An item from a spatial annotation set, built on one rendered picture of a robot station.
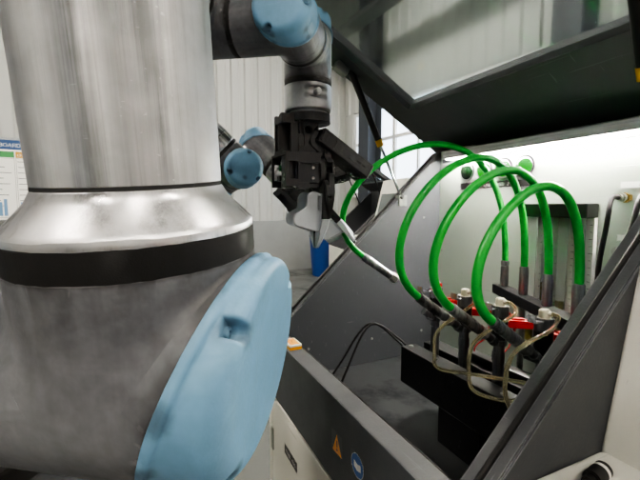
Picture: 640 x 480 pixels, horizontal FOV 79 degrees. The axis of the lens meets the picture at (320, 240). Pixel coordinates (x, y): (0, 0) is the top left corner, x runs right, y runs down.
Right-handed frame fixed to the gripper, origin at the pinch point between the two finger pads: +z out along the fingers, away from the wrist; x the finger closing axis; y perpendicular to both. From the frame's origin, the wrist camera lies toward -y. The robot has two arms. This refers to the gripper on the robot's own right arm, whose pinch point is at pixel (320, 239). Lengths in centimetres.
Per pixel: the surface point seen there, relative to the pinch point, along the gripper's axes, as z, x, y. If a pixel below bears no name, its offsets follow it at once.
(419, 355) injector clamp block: 24.9, -2.9, -23.7
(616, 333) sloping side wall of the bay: 10.2, 31.0, -26.5
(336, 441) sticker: 35.2, 1.4, -2.6
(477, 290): 5.6, 20.6, -13.9
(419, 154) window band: -89, -455, -386
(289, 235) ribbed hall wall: 53, -666, -236
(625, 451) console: 23.7, 33.6, -24.9
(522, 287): 11.0, 4.4, -43.8
